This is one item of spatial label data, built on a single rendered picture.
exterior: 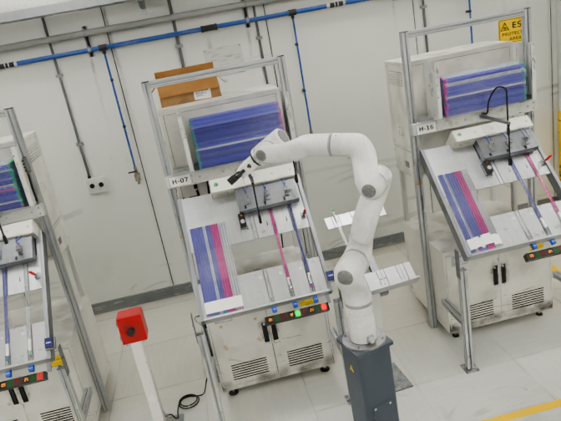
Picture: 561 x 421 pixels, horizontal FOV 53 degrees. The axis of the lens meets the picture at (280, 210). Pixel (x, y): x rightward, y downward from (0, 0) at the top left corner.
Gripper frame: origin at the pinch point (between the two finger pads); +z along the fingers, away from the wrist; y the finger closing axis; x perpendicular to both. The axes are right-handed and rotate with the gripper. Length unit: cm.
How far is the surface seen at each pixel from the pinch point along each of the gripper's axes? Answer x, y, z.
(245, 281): -48, 15, 53
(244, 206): -20, 44, 41
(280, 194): -29, 56, 27
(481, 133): -86, 128, -59
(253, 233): -34, 38, 45
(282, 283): -61, 21, 40
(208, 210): -9, 41, 59
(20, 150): 82, 12, 99
